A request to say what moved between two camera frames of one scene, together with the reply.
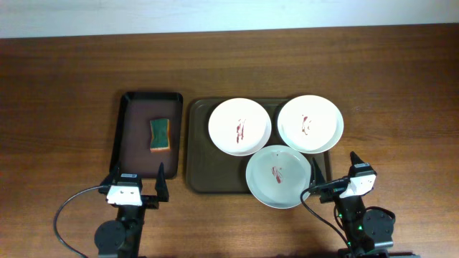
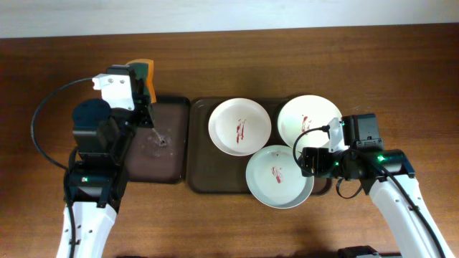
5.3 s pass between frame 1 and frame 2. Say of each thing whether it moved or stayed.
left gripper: moved
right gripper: moved
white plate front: stayed
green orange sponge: moved
